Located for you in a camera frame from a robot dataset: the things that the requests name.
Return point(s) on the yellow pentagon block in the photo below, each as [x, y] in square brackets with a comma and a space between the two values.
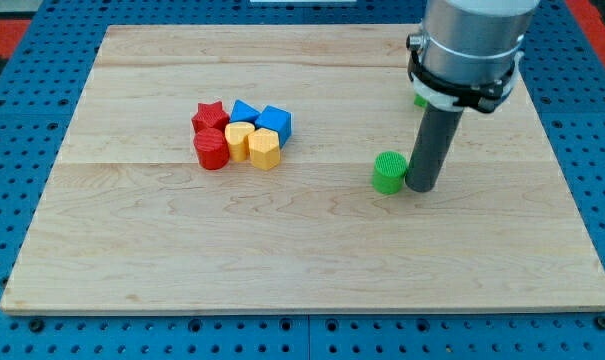
[264, 149]

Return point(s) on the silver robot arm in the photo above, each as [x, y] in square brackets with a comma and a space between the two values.
[466, 53]

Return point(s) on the red circle block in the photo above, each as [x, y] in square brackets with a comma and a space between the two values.
[211, 149]

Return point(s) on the blue triangle block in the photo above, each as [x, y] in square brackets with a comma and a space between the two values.
[243, 112]

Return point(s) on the blue cube block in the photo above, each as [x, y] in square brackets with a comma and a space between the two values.
[277, 120]

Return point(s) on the green circle block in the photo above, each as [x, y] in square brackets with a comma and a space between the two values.
[389, 172]

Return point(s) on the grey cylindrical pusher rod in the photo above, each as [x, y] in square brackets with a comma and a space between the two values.
[436, 132]

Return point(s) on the red star block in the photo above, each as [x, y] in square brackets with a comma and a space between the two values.
[210, 115]

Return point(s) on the yellow heart block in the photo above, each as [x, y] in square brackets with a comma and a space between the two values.
[236, 135]

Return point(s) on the wooden board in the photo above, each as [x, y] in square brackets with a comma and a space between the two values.
[129, 223]

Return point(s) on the green block behind arm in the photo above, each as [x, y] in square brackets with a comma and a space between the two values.
[420, 101]

